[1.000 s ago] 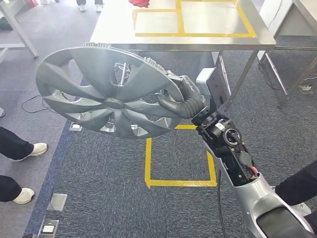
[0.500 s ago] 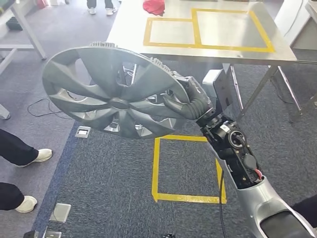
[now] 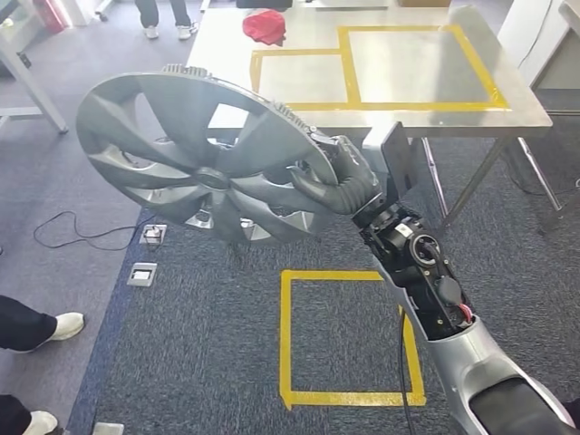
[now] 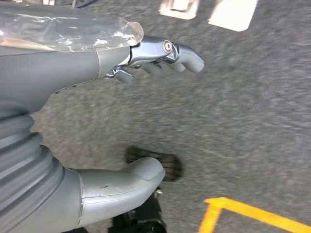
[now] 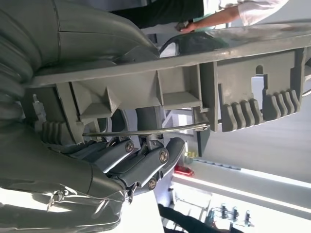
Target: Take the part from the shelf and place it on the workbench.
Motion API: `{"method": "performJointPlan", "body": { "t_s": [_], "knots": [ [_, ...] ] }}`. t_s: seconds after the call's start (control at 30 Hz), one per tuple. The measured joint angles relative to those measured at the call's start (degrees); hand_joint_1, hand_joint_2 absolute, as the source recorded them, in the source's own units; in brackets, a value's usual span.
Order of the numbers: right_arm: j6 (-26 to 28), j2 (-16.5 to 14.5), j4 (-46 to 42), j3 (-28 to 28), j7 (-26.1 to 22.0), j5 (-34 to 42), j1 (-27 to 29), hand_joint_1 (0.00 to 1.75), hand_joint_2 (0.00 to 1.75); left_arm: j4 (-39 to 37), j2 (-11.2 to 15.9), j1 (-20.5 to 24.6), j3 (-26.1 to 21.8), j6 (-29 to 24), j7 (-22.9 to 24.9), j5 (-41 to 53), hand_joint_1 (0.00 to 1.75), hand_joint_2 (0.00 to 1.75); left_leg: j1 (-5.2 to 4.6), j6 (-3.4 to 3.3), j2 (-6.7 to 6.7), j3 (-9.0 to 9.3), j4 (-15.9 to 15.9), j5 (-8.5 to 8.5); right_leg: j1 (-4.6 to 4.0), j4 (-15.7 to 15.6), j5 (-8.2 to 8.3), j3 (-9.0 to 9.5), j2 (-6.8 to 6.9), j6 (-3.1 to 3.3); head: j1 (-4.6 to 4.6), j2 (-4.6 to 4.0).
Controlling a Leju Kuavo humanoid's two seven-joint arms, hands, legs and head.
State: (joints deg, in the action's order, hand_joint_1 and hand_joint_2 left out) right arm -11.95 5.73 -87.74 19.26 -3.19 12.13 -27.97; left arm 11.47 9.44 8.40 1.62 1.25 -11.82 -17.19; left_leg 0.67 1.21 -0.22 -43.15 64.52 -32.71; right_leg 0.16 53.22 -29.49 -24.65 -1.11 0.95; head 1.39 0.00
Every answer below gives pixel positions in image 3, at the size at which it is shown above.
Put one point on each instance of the red fire extinguisher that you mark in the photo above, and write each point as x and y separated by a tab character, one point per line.
49	15

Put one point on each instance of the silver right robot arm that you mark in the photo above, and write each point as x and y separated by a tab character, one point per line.
476	366

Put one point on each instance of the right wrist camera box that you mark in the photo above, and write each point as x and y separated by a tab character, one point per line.
398	156

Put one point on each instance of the white workbench frame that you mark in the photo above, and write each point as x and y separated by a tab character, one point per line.
36	86

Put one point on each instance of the steel floor socket closed lid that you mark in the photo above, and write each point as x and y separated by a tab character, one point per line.
108	429

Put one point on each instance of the black flat device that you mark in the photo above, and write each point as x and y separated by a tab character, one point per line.
25	60

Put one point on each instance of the silver wheel hubcap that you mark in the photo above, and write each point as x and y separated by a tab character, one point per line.
181	108

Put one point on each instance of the red bag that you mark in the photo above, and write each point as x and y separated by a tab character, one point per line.
265	27

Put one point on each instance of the white panel steel desk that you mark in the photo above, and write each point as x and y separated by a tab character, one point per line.
521	36

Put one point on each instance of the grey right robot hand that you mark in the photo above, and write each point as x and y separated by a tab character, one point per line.
326	195

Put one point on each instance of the steel floor socket with plug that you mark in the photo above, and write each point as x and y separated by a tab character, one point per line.
152	234

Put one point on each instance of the person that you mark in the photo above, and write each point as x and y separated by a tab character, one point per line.
23	327
147	12

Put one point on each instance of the pale grey table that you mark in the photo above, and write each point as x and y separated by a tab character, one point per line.
226	54

